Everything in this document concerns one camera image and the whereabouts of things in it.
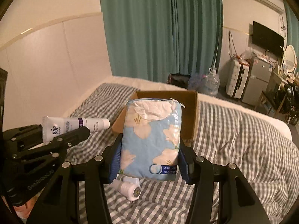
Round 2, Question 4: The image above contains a white purple cream tube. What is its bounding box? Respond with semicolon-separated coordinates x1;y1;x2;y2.
42;116;110;143

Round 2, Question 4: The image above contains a white lint remover device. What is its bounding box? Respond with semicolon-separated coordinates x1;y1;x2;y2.
112;176;141;201

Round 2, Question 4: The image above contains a blue floral tissue pack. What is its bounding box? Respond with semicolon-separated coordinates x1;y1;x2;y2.
119;98;184;181

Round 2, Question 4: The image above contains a person's left hand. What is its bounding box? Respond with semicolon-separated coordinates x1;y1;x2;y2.
13;196;38;219

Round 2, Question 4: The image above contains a grey checkered duvet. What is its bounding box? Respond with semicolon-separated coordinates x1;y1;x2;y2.
66;83;298;223

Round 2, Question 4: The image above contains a white bed headboard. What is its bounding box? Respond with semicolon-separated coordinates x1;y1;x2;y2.
1;13;112;130

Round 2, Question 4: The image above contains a white mattress sheet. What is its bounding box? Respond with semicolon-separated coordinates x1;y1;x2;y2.
63;75;292;143

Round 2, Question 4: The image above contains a wooden stool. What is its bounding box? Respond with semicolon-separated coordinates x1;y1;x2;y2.
254;91;286;118

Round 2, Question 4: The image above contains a black bags pile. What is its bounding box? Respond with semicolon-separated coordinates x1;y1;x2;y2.
278;83;298;125

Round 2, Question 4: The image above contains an open cardboard box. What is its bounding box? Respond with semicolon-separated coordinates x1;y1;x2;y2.
112;91;198;149

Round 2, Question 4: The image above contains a large clear water jug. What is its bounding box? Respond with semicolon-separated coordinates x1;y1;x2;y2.
203;67;220;96

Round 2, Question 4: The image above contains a clear plastic bag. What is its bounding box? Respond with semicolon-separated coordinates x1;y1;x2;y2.
187;73;206;93

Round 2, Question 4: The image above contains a grey mini fridge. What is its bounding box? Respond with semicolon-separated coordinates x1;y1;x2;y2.
241;57;272;106

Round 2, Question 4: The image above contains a wooden dressing desk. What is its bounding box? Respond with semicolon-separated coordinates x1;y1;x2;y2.
273;73;298;118

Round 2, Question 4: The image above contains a white suitcase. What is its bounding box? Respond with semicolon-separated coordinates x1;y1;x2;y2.
226;59;250;99

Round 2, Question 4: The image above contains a dark bag on floor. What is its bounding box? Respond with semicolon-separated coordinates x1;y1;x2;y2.
167;73;191;89

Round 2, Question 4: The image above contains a green window curtain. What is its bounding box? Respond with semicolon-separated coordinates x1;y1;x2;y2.
100;0;223;82

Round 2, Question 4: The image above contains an oval white vanity mirror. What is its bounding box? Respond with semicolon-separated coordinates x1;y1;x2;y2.
282;45;297;73

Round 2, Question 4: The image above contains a green curtain on right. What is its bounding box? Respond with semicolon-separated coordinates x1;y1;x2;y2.
283;0;299;75

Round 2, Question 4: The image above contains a black wall television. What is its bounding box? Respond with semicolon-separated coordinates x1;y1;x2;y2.
251;21;284;58

